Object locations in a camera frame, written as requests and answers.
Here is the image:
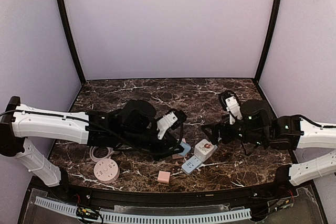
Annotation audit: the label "pink cube socket adapter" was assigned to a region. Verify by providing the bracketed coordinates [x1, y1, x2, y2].
[172, 138, 186, 159]

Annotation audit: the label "blue charger plug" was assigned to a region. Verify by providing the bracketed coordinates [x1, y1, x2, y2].
[178, 142, 191, 156]

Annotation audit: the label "blue power strip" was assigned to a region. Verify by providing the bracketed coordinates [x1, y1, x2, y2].
[181, 145, 218, 175]

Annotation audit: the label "white cube socket adapter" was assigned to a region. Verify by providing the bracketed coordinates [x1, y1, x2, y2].
[194, 139, 215, 162]

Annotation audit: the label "pink charger plug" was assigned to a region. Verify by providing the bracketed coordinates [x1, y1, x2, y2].
[157, 170, 171, 184]

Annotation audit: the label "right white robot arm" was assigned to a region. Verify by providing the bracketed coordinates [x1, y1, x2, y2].
[201, 98, 335, 186]

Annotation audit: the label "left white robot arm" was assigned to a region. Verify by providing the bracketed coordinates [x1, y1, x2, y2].
[1, 97, 189, 188]

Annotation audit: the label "pink round power socket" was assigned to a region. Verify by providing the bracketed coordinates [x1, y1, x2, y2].
[93, 159, 120, 184]

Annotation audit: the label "small circuit board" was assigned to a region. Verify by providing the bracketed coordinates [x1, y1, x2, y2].
[76, 207, 99, 219]

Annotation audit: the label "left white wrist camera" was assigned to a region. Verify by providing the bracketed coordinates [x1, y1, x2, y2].
[156, 109, 187, 140]

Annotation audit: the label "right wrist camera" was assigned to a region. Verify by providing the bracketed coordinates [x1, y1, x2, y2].
[218, 90, 243, 125]

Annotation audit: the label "right grey cable duct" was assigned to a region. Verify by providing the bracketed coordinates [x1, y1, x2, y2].
[101, 209, 251, 224]

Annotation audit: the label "grey cable duct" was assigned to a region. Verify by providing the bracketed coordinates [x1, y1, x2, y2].
[101, 209, 251, 224]
[34, 196, 77, 217]

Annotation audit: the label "black front rail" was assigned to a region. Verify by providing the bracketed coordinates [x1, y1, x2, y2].
[31, 174, 313, 209]

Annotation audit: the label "left grey cable duct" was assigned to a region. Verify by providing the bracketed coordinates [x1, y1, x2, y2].
[34, 196, 77, 217]

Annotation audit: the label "right black frame post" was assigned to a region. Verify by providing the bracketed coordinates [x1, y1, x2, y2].
[254, 0, 281, 84]

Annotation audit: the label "black frame post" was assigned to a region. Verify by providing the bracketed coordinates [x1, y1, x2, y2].
[57, 0, 86, 86]
[254, 0, 281, 84]

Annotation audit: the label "left black frame post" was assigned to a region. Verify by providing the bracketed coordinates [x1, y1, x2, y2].
[57, 0, 86, 86]

